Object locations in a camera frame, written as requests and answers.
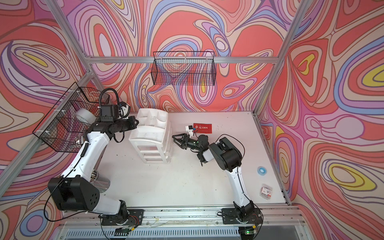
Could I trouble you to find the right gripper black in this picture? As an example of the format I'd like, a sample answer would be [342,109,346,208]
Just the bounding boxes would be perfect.
[172,133,203,151]

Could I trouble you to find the red postcard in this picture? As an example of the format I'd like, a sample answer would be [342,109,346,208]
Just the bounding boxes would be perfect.
[193,123,213,134]

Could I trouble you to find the white plastic drawer organizer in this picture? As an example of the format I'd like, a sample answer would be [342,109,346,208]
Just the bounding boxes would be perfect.
[129,108,173,164]

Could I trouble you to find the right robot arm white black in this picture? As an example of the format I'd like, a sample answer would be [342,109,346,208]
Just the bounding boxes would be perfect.
[172,134,256,222]

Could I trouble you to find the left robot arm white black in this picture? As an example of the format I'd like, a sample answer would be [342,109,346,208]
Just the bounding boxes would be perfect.
[48,116,139,216]

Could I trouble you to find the white tape roll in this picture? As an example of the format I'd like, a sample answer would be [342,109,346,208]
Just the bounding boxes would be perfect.
[75,108,97,125]

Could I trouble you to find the shiny metal cup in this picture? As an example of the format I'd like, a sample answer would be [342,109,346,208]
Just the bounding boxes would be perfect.
[90,170,111,193]

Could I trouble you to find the small red white packet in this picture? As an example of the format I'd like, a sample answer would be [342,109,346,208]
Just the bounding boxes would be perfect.
[260,184,273,200]

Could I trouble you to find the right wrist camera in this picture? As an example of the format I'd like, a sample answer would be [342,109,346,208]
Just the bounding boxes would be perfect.
[186,125,198,137]

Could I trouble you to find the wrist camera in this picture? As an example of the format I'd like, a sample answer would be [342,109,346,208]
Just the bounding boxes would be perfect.
[100,105,122,122]
[186,125,198,137]

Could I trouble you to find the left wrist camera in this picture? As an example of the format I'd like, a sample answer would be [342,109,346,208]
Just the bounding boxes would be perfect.
[100,105,122,122]

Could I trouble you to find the black wire basket left wall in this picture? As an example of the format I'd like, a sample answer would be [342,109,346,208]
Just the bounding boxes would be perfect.
[33,83,101,153]

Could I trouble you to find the black wire basket wall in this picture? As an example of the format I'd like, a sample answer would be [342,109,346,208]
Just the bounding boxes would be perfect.
[33,83,101,153]
[151,51,217,87]

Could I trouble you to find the black wire basket back wall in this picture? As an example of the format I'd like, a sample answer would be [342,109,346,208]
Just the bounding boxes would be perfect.
[151,51,217,87]

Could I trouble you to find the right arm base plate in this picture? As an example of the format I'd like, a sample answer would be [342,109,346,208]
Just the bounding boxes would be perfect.
[218,208,264,226]

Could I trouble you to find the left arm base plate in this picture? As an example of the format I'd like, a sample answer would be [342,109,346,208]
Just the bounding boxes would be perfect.
[100,209,144,227]

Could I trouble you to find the aluminium front rail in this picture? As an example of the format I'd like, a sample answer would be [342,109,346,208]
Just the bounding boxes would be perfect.
[59,204,308,229]

